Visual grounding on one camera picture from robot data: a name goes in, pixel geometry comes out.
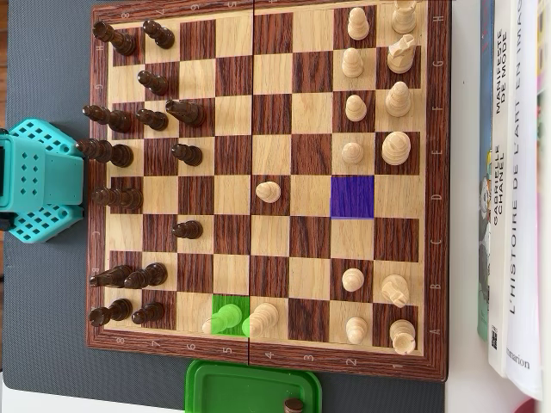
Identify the red object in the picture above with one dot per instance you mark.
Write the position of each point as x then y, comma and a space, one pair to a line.
536, 406

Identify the light wooden chess pawn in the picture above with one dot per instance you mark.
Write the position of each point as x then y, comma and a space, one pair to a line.
268, 192
356, 108
358, 26
353, 279
353, 152
357, 331
353, 63

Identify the white Gabrielle Chanel book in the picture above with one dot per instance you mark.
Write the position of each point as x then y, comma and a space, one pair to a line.
499, 279

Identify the light wooden chess bishop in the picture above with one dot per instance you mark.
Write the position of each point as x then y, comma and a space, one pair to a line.
226, 320
398, 101

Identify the dark wooden chess pawn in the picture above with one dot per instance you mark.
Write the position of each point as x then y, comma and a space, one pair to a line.
187, 230
148, 313
293, 405
152, 83
151, 119
187, 155
158, 34

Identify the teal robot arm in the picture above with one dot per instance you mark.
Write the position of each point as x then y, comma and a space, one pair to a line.
51, 180

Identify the green plastic tray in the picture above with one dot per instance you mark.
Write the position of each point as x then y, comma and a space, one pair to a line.
241, 391

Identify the illustrated picture book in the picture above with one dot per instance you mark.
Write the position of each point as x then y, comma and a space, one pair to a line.
485, 193

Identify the dark wooden chess king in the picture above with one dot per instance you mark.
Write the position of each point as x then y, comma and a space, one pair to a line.
103, 152

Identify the wooden chessboard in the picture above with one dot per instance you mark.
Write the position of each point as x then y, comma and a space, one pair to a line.
275, 129

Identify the light wooden chess rook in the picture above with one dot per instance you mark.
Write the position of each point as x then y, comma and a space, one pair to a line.
404, 17
402, 339

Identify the light wooden chess knight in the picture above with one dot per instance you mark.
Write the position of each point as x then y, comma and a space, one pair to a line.
400, 56
396, 291

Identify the light wooden chess queen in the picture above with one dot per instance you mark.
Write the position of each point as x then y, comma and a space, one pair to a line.
263, 320

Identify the dark wooden chess queen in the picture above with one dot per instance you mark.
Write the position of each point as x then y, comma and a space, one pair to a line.
116, 198

